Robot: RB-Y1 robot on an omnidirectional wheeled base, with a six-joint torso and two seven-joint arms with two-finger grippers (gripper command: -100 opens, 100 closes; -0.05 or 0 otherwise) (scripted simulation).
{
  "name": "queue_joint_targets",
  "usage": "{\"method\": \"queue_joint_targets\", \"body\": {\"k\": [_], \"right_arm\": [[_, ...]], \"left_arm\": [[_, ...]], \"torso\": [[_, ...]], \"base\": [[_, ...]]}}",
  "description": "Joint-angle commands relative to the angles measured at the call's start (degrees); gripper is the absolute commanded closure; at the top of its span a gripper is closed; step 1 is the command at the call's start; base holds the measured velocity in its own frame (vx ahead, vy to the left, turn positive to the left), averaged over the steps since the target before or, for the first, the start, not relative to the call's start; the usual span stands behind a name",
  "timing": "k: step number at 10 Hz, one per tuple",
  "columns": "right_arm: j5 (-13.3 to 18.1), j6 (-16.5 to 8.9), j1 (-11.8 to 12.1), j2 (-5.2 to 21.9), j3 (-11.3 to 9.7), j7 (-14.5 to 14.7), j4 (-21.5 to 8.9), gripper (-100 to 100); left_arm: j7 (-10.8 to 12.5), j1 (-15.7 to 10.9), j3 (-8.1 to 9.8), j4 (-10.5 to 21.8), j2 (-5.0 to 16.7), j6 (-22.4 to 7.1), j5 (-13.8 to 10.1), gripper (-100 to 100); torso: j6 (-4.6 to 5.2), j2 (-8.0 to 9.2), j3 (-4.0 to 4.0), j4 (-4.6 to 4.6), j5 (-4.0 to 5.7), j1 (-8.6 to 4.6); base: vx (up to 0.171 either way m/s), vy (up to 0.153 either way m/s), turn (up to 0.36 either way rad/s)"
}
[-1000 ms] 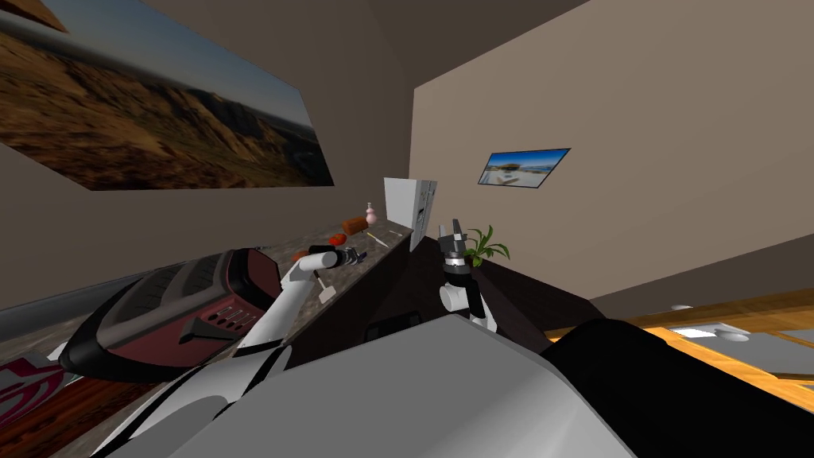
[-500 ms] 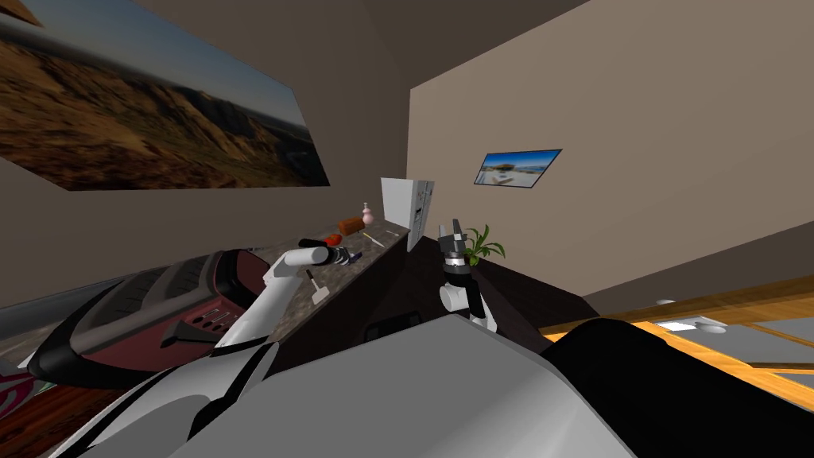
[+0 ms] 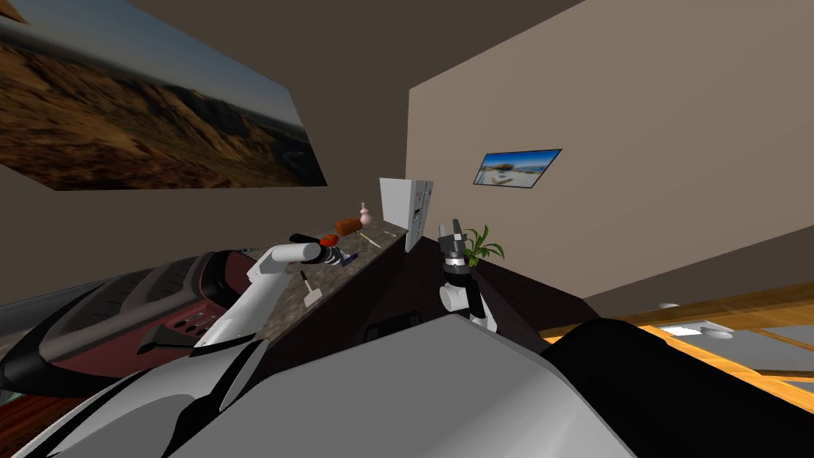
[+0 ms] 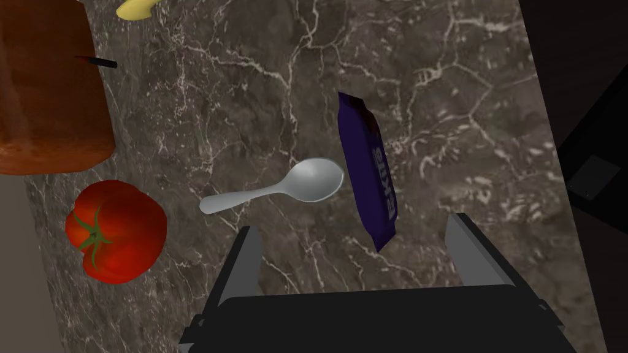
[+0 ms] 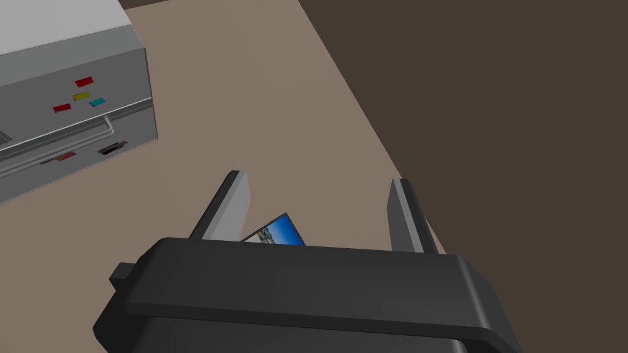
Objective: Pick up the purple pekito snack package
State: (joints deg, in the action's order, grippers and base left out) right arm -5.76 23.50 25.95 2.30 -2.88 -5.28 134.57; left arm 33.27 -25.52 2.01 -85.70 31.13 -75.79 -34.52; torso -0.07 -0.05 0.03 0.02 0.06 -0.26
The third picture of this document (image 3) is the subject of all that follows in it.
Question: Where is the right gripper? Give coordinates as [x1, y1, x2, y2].
[437, 219, 471, 258]

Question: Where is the green potted plant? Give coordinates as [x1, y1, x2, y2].
[463, 224, 506, 268]

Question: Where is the white refrigerator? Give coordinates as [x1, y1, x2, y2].
[378, 177, 435, 254]

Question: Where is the small beach picture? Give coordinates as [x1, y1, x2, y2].
[472, 149, 564, 190]

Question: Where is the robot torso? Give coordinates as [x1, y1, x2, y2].
[166, 309, 638, 458]

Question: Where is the large desert landscape picture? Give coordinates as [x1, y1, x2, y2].
[0, 0, 328, 192]

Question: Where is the white spatula with black handle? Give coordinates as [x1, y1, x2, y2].
[298, 270, 323, 309]

